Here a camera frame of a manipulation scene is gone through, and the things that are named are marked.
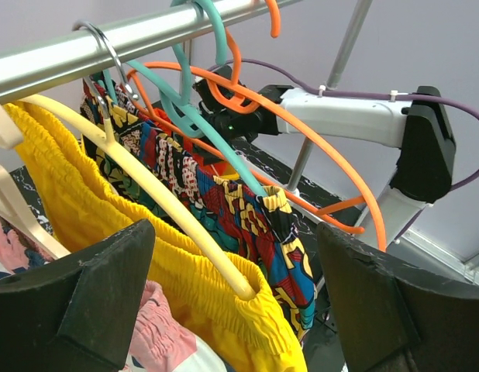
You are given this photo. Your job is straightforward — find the comic print shorts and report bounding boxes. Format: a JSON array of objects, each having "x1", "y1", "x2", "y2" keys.
[{"x1": 93, "y1": 81, "x2": 316, "y2": 339}]

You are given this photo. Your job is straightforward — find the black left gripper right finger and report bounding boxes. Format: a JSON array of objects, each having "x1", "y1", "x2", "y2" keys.
[{"x1": 316, "y1": 222, "x2": 479, "y2": 371}]

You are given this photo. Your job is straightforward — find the orange plastic hanger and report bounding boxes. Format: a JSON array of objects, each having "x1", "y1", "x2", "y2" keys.
[{"x1": 126, "y1": 0, "x2": 388, "y2": 253}]

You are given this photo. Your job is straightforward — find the light wooden hanger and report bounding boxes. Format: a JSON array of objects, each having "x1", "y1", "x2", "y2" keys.
[{"x1": 0, "y1": 104, "x2": 70, "y2": 259}]

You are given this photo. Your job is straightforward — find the teal plastic hanger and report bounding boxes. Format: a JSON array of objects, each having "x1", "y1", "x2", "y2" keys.
[{"x1": 126, "y1": 0, "x2": 267, "y2": 196}]

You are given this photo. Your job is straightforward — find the white clothes rack base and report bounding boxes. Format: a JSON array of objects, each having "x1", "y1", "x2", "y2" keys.
[{"x1": 231, "y1": 153, "x2": 364, "y2": 233}]

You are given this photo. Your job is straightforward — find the pink patterned shorts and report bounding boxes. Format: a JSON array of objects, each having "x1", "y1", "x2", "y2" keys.
[{"x1": 0, "y1": 218, "x2": 229, "y2": 371}]

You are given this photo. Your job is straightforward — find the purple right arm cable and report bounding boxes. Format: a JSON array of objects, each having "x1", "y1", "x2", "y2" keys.
[{"x1": 206, "y1": 58, "x2": 479, "y2": 241}]

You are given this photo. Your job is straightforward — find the silver clothes rail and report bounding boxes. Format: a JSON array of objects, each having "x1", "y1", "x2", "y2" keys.
[{"x1": 0, "y1": 0, "x2": 302, "y2": 105}]

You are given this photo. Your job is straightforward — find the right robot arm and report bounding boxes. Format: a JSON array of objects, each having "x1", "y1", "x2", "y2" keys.
[{"x1": 263, "y1": 85, "x2": 456, "y2": 250}]

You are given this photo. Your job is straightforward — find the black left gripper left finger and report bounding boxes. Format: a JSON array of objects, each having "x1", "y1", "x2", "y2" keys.
[{"x1": 0, "y1": 219, "x2": 155, "y2": 371}]

